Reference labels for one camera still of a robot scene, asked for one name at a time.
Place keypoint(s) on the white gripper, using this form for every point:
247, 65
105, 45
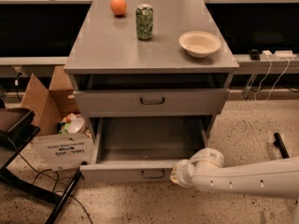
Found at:
181, 173

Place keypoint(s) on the grey drawer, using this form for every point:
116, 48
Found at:
142, 149
150, 103

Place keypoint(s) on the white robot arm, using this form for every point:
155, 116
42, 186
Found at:
205, 171

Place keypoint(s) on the grey top drawer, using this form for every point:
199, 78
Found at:
150, 103

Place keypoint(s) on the grey drawer cabinet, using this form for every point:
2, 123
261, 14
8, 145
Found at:
108, 56

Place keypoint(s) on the black pole right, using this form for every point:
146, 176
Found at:
280, 145

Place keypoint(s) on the black pole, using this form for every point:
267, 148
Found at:
66, 194
280, 145

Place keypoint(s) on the white crumpled trash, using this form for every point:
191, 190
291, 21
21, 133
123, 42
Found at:
72, 123

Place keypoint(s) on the white paper bowl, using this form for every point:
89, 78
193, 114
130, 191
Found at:
199, 44

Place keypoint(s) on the black pole left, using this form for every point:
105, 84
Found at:
66, 194

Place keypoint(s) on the black small device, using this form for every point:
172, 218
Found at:
254, 54

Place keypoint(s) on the white power adapter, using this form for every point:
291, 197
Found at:
279, 55

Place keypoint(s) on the brown cardboard box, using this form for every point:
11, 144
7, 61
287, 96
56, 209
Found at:
51, 105

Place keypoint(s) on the green soda can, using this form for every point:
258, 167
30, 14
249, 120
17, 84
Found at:
144, 21

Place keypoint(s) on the orange fruit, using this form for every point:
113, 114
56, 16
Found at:
118, 7

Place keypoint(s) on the black chair frame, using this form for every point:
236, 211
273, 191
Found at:
16, 132

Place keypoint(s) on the wall power outlet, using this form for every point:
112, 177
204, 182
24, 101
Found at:
19, 71

